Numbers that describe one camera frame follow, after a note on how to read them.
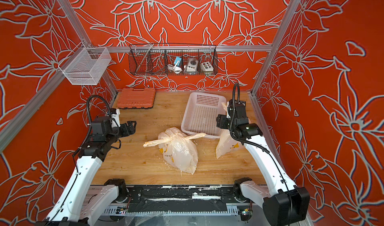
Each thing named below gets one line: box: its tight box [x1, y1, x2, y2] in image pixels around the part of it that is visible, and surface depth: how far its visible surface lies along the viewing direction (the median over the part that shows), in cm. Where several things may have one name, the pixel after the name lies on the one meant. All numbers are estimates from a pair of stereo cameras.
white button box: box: [201, 61, 214, 72], surface depth 97 cm
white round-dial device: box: [186, 57, 198, 72], surface depth 93 cm
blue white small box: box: [174, 56, 182, 66], surface depth 85 cm
